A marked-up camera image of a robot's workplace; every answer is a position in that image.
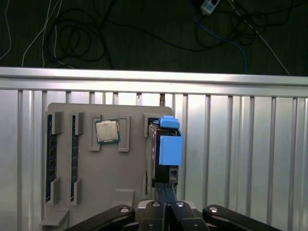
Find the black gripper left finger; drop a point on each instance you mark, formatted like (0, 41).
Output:
(154, 216)

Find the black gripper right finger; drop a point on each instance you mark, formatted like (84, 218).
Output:
(179, 216)

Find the hard disk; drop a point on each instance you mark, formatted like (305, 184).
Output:
(170, 150)

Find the grey parts rack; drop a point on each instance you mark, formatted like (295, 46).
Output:
(110, 168)

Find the silver CPU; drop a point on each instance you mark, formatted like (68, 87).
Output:
(107, 132)

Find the green RAM stick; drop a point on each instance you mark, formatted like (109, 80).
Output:
(75, 156)
(51, 156)

